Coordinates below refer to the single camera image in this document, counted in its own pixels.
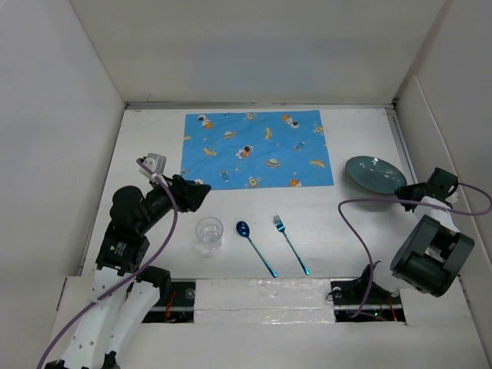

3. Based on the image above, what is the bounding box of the blue space-print cloth placemat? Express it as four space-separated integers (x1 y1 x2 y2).
181 110 334 190

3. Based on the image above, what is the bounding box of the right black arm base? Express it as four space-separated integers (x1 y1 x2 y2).
325 265 406 323

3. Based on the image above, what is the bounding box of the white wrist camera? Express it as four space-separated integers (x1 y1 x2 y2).
446 190 460 206
139 153 167 179

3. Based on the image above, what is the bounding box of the teal ceramic plate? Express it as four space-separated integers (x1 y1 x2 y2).
345 155 407 195

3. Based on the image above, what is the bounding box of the blue metal fork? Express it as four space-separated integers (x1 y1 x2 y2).
273 214 311 276

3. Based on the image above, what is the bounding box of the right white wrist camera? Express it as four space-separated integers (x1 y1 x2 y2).
446 190 460 206

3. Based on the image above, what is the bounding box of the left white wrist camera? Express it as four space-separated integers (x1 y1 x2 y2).
139 153 167 179

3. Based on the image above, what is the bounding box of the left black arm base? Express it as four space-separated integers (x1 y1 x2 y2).
143 280 196 324

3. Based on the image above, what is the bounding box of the white foam front barrier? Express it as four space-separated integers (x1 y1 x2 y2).
194 278 335 325

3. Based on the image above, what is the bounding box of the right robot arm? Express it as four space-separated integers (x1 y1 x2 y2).
388 168 474 298

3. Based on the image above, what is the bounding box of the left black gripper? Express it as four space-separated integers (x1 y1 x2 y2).
138 171 210 232

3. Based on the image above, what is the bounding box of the blue metal spoon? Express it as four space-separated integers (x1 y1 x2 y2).
236 221 278 278

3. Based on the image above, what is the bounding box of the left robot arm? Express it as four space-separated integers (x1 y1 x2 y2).
38 175 211 368

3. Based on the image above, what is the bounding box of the clear plastic cup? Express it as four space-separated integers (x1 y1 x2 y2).
195 217 224 257

